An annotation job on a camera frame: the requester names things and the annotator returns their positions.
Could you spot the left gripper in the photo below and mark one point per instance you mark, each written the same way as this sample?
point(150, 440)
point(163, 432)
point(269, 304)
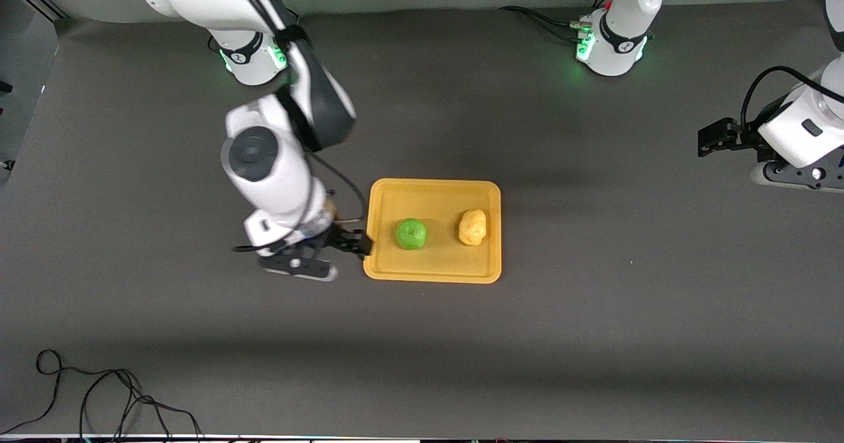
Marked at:
point(743, 136)

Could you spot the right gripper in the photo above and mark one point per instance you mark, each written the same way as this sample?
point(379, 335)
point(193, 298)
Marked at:
point(333, 236)

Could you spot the green apple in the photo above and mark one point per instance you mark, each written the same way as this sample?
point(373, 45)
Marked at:
point(411, 234)

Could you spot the yellow potato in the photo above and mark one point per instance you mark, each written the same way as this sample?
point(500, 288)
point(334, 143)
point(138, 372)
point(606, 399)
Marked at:
point(473, 227)

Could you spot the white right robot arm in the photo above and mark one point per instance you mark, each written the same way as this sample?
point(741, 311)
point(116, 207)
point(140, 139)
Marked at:
point(264, 166)

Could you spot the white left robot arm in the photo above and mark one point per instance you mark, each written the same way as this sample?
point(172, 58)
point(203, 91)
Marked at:
point(623, 34)

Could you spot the yellow plastic tray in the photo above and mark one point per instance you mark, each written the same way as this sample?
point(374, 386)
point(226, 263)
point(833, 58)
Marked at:
point(435, 265)

